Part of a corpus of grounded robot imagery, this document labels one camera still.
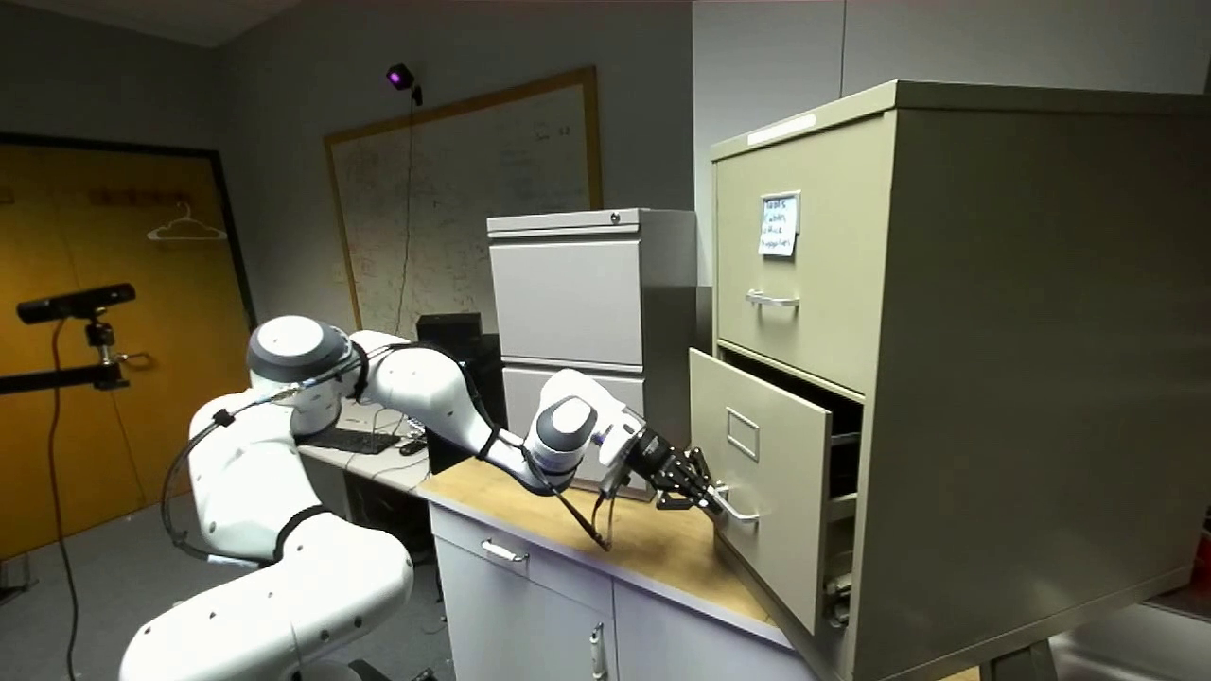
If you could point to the beige file cabinet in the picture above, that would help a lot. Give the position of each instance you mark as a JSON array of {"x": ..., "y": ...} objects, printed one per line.
[{"x": 1044, "y": 379}]

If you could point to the black computer mouse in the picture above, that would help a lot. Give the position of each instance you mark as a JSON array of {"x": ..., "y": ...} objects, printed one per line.
[{"x": 412, "y": 442}]

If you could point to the gray lateral file cabinet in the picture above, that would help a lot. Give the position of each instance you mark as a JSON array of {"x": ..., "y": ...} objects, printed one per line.
[{"x": 667, "y": 305}]

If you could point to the orange door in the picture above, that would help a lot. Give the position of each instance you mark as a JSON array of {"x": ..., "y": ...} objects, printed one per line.
[{"x": 126, "y": 249}]

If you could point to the metal label holder frame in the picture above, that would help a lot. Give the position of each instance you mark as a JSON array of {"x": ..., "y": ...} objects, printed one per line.
[{"x": 741, "y": 431}]

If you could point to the black computer monitor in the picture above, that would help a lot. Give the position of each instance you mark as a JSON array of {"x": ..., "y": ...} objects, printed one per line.
[{"x": 460, "y": 364}]

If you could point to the white clothes hanger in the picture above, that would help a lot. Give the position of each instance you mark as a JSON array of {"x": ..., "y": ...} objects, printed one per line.
[{"x": 188, "y": 227}]

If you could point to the white desk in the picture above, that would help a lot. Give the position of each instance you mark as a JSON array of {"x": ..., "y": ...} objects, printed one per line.
[{"x": 378, "y": 470}]

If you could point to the small camera with purple light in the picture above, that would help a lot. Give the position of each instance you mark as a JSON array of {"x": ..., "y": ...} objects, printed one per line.
[{"x": 401, "y": 82}]

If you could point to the gray desk cabinet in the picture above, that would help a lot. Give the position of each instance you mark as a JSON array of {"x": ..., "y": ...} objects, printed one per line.
[{"x": 532, "y": 616}]

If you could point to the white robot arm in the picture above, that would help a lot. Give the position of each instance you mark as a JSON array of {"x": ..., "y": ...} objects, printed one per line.
[{"x": 251, "y": 478}]

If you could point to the black keyboard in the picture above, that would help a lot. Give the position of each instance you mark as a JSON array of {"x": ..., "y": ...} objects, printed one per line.
[{"x": 354, "y": 440}]

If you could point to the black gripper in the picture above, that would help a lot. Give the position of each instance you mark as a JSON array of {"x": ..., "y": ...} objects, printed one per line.
[{"x": 662, "y": 470}]

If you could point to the beige drawer with label card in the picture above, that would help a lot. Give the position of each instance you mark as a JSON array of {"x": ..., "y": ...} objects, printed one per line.
[{"x": 835, "y": 326}]

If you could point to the beige drawer with label holder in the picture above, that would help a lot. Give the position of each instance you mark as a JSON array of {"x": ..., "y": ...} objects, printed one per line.
[{"x": 758, "y": 555}]

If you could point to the white label card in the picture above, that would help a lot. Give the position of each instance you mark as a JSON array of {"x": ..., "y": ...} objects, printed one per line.
[{"x": 781, "y": 223}]

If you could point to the whiteboard with wooden frame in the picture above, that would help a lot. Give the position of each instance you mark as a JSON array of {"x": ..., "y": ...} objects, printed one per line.
[{"x": 477, "y": 162}]

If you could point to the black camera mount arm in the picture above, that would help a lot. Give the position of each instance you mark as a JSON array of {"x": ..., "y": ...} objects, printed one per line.
[{"x": 63, "y": 374}]

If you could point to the black bar camera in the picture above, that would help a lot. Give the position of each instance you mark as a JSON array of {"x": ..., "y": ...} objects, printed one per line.
[{"x": 77, "y": 305}]

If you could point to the gray cabinet drawer front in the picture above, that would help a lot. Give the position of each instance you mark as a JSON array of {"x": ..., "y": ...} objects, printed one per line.
[
  {"x": 523, "y": 397},
  {"x": 569, "y": 305}
]

